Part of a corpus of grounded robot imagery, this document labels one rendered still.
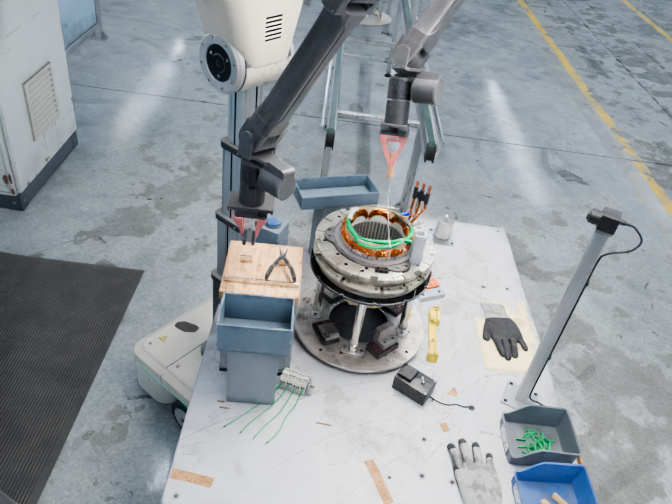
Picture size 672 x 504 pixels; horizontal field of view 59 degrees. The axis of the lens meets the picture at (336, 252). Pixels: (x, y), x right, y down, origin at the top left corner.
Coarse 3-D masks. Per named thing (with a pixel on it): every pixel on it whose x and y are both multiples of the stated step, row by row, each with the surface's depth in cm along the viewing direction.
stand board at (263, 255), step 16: (256, 256) 152; (272, 256) 153; (288, 256) 154; (224, 272) 146; (240, 272) 146; (256, 272) 147; (272, 272) 148; (288, 272) 149; (224, 288) 141; (240, 288) 142; (256, 288) 143; (272, 288) 143; (288, 288) 144
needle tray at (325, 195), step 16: (336, 176) 188; (352, 176) 190; (368, 176) 190; (304, 192) 186; (320, 192) 187; (336, 192) 188; (352, 192) 189; (368, 192) 191; (304, 208) 178; (320, 208) 180; (336, 208) 184
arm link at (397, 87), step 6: (390, 78) 139; (396, 78) 138; (402, 78) 138; (408, 78) 137; (414, 78) 136; (390, 84) 139; (396, 84) 138; (402, 84) 138; (408, 84) 138; (390, 90) 139; (396, 90) 138; (402, 90) 138; (408, 90) 138; (390, 96) 139; (396, 96) 138; (402, 96) 138; (408, 96) 139
